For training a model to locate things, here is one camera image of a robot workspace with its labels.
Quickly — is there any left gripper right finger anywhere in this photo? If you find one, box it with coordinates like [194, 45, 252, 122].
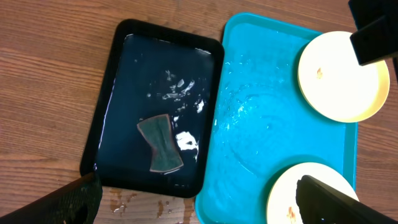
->
[295, 175, 397, 224]

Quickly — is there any black plastic tray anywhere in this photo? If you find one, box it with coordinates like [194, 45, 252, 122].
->
[80, 19, 224, 198]

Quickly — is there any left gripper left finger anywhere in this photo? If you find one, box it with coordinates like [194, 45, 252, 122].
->
[1, 172, 103, 224]

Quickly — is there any yellow plate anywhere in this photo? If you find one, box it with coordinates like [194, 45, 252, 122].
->
[266, 162, 358, 224]
[297, 31, 390, 123]

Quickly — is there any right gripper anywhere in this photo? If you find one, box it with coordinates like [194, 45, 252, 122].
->
[348, 0, 397, 65]

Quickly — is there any teal plastic tray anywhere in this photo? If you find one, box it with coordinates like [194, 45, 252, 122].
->
[195, 12, 358, 223]

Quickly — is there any green scrub sponge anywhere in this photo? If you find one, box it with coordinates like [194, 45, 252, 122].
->
[137, 114, 183, 173]

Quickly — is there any yellow plate bottom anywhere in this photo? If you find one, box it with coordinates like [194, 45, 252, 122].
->
[266, 162, 358, 224]

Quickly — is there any yellow plate top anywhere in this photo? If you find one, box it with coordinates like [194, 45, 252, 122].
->
[297, 31, 390, 123]

